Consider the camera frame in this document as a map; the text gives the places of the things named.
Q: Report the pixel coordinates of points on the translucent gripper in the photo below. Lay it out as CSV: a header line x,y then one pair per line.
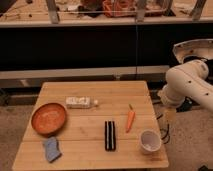
x,y
169,115

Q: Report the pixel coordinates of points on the black striped brush block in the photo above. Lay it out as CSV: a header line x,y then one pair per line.
x,y
110,136

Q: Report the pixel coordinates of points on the clear plastic bottle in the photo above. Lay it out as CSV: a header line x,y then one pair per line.
x,y
81,102

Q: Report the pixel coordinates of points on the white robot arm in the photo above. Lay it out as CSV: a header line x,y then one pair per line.
x,y
186,80

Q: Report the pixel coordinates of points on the orange crate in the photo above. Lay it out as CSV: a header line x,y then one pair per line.
x,y
118,8

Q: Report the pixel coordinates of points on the white cup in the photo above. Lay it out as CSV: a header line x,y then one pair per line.
x,y
150,141

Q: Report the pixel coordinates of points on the orange bowl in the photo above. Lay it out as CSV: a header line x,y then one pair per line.
x,y
49,118

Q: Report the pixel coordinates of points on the orange carrot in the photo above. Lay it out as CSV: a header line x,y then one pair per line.
x,y
130,118

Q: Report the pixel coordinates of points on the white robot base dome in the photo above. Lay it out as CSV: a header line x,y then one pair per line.
x,y
201,48

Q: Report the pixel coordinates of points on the blue cloth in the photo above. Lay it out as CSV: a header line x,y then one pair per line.
x,y
52,151

